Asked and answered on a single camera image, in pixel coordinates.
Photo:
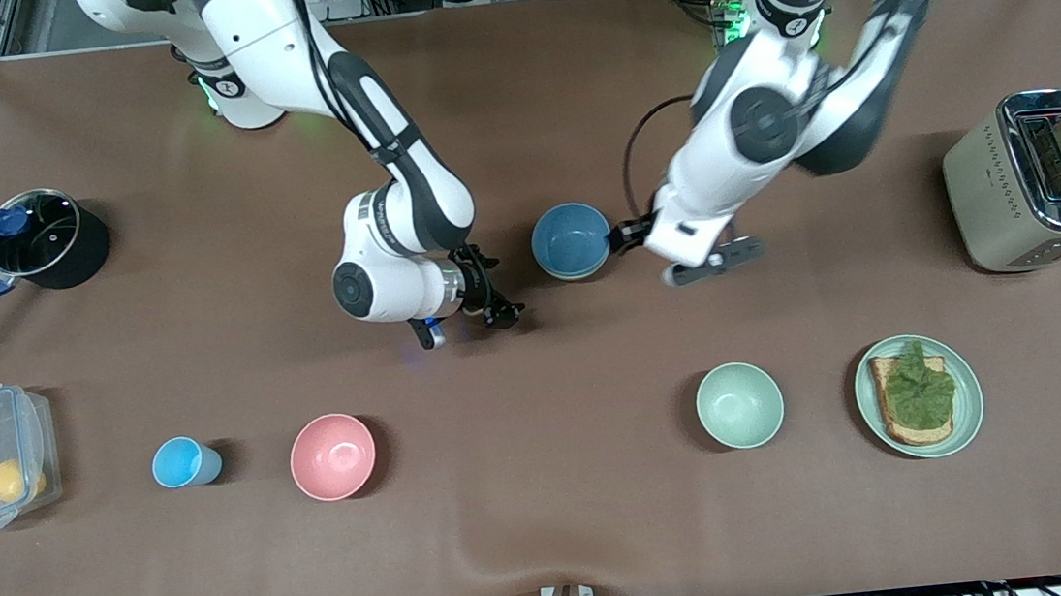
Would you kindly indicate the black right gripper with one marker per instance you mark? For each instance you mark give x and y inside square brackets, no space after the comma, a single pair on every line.
[482,288]

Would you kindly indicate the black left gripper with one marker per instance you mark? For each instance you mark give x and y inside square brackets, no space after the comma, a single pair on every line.
[628,233]

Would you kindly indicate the blue bowl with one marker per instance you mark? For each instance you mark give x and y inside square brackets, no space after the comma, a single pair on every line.
[572,240]

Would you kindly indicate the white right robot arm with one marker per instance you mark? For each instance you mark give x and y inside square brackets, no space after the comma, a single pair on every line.
[384,288]

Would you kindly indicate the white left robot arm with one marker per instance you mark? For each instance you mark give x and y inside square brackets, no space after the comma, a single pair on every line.
[723,172]

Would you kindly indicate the pale green bowl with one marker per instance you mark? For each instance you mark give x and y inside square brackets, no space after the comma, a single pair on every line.
[739,404]

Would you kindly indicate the pink bowl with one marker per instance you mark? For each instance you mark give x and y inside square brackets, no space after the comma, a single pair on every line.
[333,456]

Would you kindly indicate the brown table cover sheet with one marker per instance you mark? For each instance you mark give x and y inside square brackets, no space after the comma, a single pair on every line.
[544,433]

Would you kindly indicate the green lettuce leaf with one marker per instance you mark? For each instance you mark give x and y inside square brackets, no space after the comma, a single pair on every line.
[921,392]

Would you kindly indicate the toasted bread slice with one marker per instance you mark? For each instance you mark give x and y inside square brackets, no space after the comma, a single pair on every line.
[909,437]

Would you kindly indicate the light blue cup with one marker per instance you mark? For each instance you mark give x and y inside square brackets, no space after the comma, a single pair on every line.
[178,463]

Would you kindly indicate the beige chrome toaster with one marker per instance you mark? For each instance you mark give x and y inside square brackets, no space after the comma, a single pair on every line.
[988,195]

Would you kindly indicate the pale green plate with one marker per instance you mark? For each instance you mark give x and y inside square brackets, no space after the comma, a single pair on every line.
[968,412]

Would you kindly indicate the glass lid with blue knob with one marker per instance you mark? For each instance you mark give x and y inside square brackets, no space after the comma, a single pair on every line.
[33,234]

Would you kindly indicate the yellow lemon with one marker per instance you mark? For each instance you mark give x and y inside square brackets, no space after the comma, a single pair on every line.
[7,481]

